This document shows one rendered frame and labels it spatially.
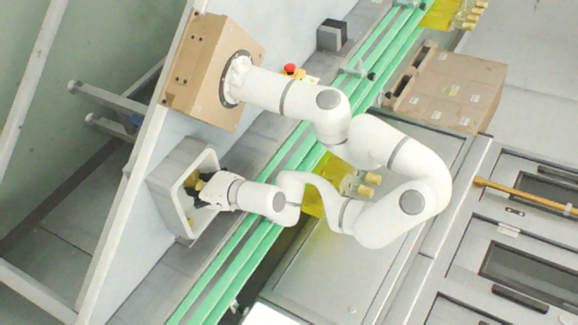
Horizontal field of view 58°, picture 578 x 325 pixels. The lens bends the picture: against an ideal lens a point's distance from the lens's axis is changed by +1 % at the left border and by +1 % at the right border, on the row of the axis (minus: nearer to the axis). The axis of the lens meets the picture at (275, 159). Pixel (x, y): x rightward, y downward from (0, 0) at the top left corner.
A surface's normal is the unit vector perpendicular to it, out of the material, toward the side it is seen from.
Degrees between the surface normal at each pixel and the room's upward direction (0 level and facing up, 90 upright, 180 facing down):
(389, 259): 90
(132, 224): 0
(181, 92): 90
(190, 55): 90
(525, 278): 90
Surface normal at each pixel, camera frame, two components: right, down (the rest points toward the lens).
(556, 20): -0.52, 0.67
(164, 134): 0.84, 0.31
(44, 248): -0.12, -0.68
